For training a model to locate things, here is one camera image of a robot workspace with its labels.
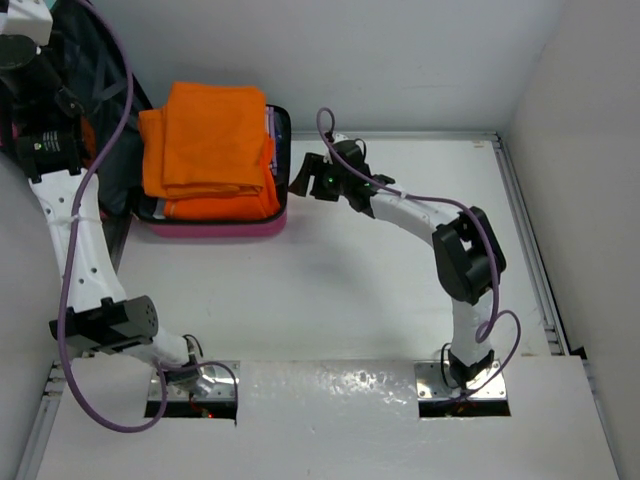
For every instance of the metal base plate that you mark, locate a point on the metal base plate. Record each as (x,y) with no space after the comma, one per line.
(213,384)
(434,383)

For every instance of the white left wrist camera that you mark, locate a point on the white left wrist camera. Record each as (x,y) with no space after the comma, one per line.
(30,18)

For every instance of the purple shirt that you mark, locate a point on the purple shirt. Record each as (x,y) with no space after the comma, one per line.
(272,141)

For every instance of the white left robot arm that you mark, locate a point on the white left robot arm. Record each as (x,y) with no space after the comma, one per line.
(98,314)

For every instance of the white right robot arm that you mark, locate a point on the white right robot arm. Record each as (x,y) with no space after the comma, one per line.
(469,260)

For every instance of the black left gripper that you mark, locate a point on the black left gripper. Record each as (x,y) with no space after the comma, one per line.
(4,100)

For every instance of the orange polo shirt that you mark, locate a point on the orange polo shirt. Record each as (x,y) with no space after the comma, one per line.
(244,208)

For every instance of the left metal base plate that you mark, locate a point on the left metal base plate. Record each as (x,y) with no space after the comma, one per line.
(213,384)

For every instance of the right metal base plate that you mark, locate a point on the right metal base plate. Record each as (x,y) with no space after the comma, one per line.
(434,383)

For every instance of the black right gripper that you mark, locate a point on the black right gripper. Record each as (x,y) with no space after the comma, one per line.
(314,164)

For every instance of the pink suitcase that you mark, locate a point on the pink suitcase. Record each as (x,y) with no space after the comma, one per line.
(96,74)

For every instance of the orange cloth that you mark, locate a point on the orange cloth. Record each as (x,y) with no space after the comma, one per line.
(206,141)

